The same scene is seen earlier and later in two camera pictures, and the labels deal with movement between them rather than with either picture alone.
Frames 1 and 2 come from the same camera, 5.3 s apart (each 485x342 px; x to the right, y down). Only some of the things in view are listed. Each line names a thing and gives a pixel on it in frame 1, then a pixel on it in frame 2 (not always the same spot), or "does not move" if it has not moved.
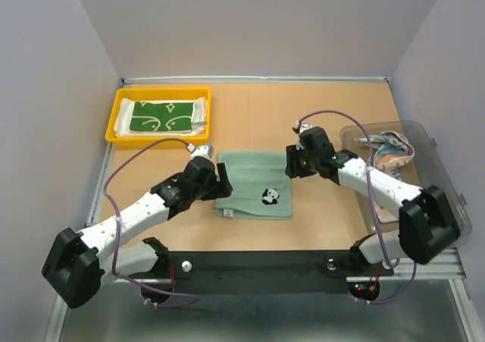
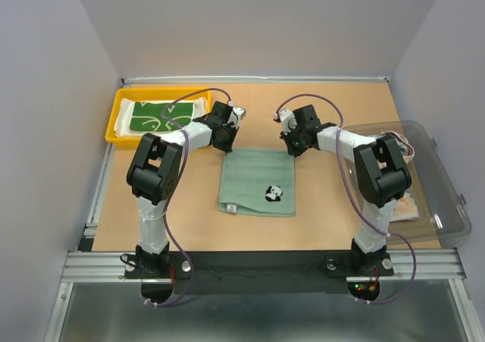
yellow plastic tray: x=158 y=92 does not move
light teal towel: x=261 y=187 does not move
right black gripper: x=293 y=168 → x=297 y=152
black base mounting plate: x=264 y=272 does not move
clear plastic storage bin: x=427 y=167 does not move
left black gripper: x=224 y=187 → x=226 y=147
